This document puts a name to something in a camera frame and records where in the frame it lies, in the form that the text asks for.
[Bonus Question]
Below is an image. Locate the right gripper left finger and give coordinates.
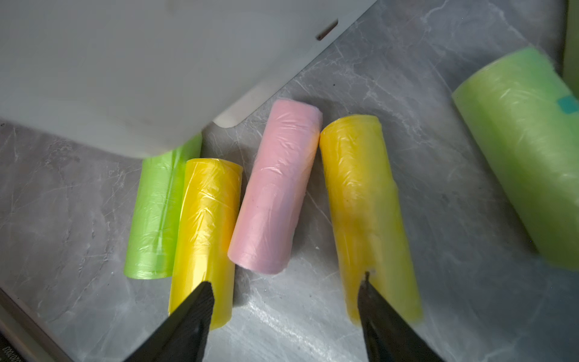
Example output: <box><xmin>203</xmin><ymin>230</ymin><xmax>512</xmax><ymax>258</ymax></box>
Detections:
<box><xmin>127</xmin><ymin>281</ymin><xmax>215</xmax><ymax>361</ymax></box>

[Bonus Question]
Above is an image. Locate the white drawer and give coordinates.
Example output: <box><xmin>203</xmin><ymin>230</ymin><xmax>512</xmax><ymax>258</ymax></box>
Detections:
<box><xmin>1</xmin><ymin>1</ymin><xmax>371</xmax><ymax>158</ymax></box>

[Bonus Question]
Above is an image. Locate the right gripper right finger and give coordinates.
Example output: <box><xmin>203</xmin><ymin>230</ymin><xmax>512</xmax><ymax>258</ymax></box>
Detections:
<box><xmin>357</xmin><ymin>272</ymin><xmax>443</xmax><ymax>362</ymax></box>

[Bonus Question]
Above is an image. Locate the green roll near microphone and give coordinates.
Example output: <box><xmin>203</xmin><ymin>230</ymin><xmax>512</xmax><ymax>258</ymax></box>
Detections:
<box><xmin>562</xmin><ymin>0</ymin><xmax>578</xmax><ymax>97</ymax></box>

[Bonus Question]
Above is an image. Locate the white three-drawer cabinet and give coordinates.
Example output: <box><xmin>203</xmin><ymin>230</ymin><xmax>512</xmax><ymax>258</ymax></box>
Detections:
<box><xmin>213</xmin><ymin>51</ymin><xmax>320</xmax><ymax>128</ymax></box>

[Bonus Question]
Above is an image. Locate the yellow roll left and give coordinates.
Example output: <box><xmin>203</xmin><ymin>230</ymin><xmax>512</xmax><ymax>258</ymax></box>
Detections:
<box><xmin>168</xmin><ymin>158</ymin><xmax>243</xmax><ymax>330</ymax></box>

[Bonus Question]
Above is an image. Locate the pink roll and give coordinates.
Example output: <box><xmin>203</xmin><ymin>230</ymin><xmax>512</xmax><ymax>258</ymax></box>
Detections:
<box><xmin>228</xmin><ymin>99</ymin><xmax>323</xmax><ymax>275</ymax></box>

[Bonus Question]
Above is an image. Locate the green roll with label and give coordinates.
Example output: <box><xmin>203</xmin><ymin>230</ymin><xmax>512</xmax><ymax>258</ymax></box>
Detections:
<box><xmin>452</xmin><ymin>47</ymin><xmax>578</xmax><ymax>270</ymax></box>

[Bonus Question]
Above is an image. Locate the yellow roll right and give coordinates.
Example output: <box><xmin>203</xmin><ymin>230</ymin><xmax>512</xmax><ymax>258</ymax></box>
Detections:
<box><xmin>320</xmin><ymin>115</ymin><xmax>423</xmax><ymax>324</ymax></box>

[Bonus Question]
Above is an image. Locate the yellow roll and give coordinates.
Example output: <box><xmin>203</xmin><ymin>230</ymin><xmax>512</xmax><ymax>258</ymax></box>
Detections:
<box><xmin>168</xmin><ymin>158</ymin><xmax>243</xmax><ymax>330</ymax></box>
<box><xmin>320</xmin><ymin>115</ymin><xmax>423</xmax><ymax>324</ymax></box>

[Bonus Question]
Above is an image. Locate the green roll leftmost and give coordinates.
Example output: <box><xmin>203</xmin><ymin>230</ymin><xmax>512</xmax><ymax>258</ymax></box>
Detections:
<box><xmin>125</xmin><ymin>134</ymin><xmax>203</xmax><ymax>280</ymax></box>

